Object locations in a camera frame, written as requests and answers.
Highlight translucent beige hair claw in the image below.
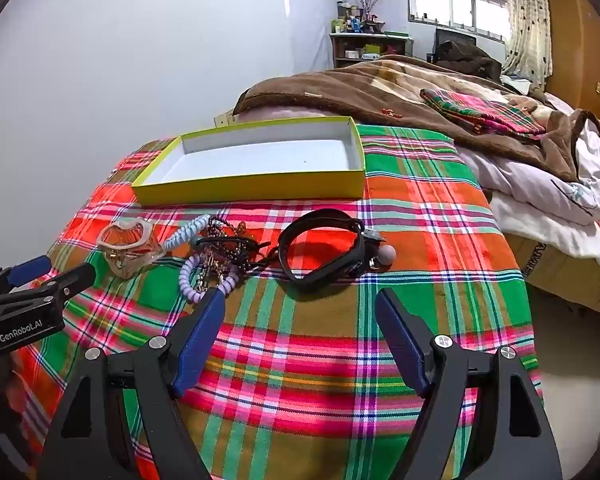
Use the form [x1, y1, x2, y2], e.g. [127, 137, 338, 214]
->
[96, 218, 166, 280]

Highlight light blue spiral hair tie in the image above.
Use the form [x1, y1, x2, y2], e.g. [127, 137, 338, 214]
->
[162, 212, 212, 253]

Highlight purple spiral hair tie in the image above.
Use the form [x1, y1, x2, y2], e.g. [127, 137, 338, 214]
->
[178, 252, 240, 305]

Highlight black cord green bead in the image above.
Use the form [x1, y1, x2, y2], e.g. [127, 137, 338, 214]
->
[194, 236, 278, 278]

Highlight black hair tie pink ball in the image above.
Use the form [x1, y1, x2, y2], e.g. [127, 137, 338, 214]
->
[362, 229, 398, 271]

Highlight black smart band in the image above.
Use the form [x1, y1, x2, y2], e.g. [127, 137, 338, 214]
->
[277, 208, 367, 292]

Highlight gold chain jewelry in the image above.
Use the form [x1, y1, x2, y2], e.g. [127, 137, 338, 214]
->
[195, 252, 238, 295]

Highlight cardboard box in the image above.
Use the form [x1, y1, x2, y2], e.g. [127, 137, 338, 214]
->
[505, 234, 600, 313]

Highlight colourful plaid cloth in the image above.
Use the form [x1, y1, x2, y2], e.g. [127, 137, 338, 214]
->
[16, 126, 538, 479]

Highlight white bedding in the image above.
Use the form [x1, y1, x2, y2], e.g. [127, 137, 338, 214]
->
[457, 117, 600, 265]

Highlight yellow-green cardboard box tray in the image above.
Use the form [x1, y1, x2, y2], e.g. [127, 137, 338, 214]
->
[132, 117, 365, 207]

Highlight folded plaid cloth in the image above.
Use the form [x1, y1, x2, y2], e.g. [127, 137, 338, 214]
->
[419, 89, 546, 142]

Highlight red bead ornament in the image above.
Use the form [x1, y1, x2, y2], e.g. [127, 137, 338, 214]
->
[381, 108, 403, 119]

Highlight brown fleece blanket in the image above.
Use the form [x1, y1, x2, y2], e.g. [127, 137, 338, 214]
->
[233, 55, 599, 182]

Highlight wooden wardrobe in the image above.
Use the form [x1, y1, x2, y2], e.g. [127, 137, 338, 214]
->
[546, 0, 600, 120]

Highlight wooden shelf unit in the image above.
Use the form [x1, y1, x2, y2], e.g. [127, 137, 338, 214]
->
[329, 32, 414, 68]

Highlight dark jacket on chair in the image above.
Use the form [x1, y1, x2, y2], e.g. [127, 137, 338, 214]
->
[432, 28, 502, 82]

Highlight window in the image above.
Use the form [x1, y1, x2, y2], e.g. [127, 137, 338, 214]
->
[407, 0, 510, 42]

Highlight patterned curtain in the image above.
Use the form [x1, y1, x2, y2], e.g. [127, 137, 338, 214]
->
[503, 0, 553, 88]

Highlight wall socket plate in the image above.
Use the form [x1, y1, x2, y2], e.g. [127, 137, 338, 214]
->
[213, 110, 236, 128]

